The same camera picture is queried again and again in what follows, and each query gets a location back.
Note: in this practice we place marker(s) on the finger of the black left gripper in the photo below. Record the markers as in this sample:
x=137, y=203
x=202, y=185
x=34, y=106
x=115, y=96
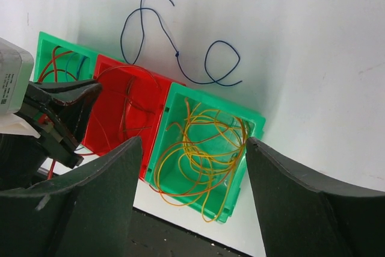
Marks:
x=74, y=110
x=75, y=88

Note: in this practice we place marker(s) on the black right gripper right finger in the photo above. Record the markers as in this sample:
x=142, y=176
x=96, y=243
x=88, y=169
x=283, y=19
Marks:
x=302, y=212

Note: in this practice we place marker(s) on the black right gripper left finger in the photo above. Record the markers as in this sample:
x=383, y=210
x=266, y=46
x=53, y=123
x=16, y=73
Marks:
x=84, y=212

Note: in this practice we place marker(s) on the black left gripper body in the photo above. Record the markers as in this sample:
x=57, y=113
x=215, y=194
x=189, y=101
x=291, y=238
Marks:
x=22, y=156

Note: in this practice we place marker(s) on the left green plastic bin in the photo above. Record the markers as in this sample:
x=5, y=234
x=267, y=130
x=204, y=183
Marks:
x=60, y=61

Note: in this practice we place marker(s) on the green plastic bin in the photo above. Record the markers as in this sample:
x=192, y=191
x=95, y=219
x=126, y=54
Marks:
x=198, y=158
x=60, y=61

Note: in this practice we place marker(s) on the red plastic bin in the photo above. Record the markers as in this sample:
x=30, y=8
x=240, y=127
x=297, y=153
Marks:
x=131, y=104

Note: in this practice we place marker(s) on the right green plastic bin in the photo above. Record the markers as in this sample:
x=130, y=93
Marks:
x=198, y=158

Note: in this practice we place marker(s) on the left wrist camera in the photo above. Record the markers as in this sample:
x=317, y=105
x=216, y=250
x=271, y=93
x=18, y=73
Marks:
x=16, y=69

